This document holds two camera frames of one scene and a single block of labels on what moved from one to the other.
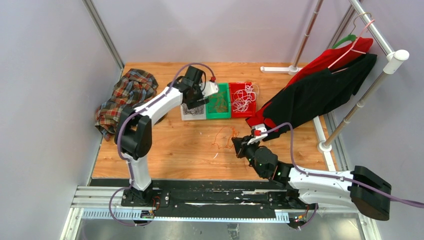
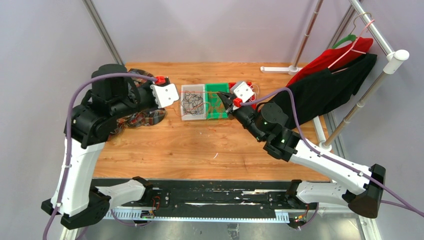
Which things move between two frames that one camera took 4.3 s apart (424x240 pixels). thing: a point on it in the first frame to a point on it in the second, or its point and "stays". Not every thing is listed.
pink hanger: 369,24 stays
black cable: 197,110 stays
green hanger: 349,37 stays
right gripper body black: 246,150 to 244,115
